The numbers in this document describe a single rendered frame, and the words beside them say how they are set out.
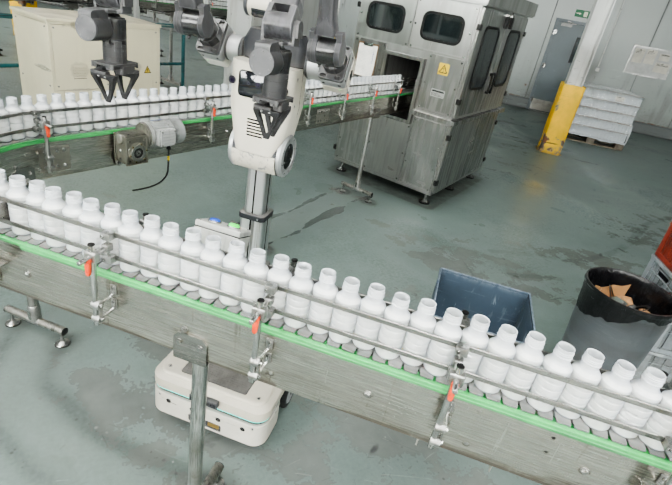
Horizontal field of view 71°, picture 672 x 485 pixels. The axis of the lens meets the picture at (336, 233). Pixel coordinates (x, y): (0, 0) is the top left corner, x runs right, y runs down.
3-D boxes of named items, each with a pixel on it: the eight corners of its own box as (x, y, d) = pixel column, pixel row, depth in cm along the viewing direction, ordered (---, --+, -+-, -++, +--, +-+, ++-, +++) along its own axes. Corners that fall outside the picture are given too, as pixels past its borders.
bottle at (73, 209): (94, 243, 134) (90, 190, 126) (86, 254, 128) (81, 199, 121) (71, 241, 133) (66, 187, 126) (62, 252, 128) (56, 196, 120)
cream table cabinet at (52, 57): (127, 124, 548) (123, 14, 496) (161, 140, 520) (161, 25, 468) (25, 136, 463) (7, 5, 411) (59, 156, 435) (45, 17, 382)
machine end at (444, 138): (393, 147, 651) (429, -13, 562) (482, 178, 593) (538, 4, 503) (325, 168, 528) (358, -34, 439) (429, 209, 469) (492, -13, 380)
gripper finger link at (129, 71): (100, 98, 124) (99, 61, 120) (119, 95, 131) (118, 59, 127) (123, 104, 123) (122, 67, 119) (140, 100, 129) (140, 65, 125)
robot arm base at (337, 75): (328, 44, 156) (317, 78, 155) (323, 31, 148) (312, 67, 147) (353, 49, 154) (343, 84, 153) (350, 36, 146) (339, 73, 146)
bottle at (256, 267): (245, 298, 123) (250, 243, 116) (267, 304, 122) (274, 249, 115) (236, 311, 118) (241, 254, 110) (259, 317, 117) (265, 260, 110)
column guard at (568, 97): (536, 150, 781) (562, 83, 731) (535, 145, 815) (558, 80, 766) (561, 156, 773) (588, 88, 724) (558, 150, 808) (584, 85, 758)
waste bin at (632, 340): (546, 393, 258) (594, 298, 230) (539, 344, 297) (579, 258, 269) (634, 423, 249) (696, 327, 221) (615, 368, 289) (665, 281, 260)
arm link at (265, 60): (304, 20, 105) (267, 15, 106) (285, 18, 94) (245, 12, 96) (298, 76, 110) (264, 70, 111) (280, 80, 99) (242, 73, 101)
